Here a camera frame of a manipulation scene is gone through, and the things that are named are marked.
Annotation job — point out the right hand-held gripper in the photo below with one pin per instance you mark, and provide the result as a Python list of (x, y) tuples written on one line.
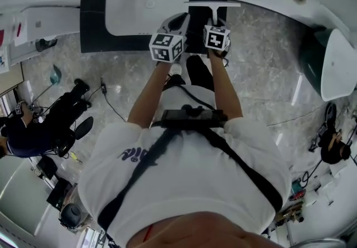
[(217, 38)]

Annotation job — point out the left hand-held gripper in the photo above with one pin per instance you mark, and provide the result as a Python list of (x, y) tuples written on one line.
[(167, 46)]

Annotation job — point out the white squeegee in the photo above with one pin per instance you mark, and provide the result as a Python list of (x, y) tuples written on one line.
[(212, 4)]

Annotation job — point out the person's right forearm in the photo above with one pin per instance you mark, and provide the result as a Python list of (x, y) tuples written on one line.
[(226, 85)]

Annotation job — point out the person's left forearm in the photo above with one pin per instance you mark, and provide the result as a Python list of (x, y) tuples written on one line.
[(146, 93)]

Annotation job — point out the white sink basin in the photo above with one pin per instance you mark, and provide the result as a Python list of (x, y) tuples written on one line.
[(139, 10)]

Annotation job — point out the person's white shoe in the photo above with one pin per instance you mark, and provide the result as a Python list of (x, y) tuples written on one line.
[(176, 69)]

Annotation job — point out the person's black trouser leg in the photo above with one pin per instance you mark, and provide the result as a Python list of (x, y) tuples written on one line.
[(199, 74)]

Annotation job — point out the dark vanity countertop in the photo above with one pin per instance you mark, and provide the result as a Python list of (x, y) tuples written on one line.
[(92, 29)]

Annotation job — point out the black chest box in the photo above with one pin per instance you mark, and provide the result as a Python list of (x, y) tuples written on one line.
[(192, 117)]

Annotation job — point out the black round stool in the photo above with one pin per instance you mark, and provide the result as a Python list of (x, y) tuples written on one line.
[(84, 127)]

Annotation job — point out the white t-shirt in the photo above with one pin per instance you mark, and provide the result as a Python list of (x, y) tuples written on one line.
[(189, 169)]

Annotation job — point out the teal power tool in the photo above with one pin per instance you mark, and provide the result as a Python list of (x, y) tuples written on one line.
[(298, 189)]

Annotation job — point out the person's chin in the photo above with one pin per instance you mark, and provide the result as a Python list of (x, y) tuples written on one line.
[(206, 230)]

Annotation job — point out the dark green basin pedestal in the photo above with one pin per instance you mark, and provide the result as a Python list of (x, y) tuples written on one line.
[(311, 60)]

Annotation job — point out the white pedestal basin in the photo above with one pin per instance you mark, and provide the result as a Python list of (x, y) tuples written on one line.
[(338, 65)]

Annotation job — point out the black camera rig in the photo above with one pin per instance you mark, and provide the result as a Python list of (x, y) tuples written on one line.
[(71, 213)]

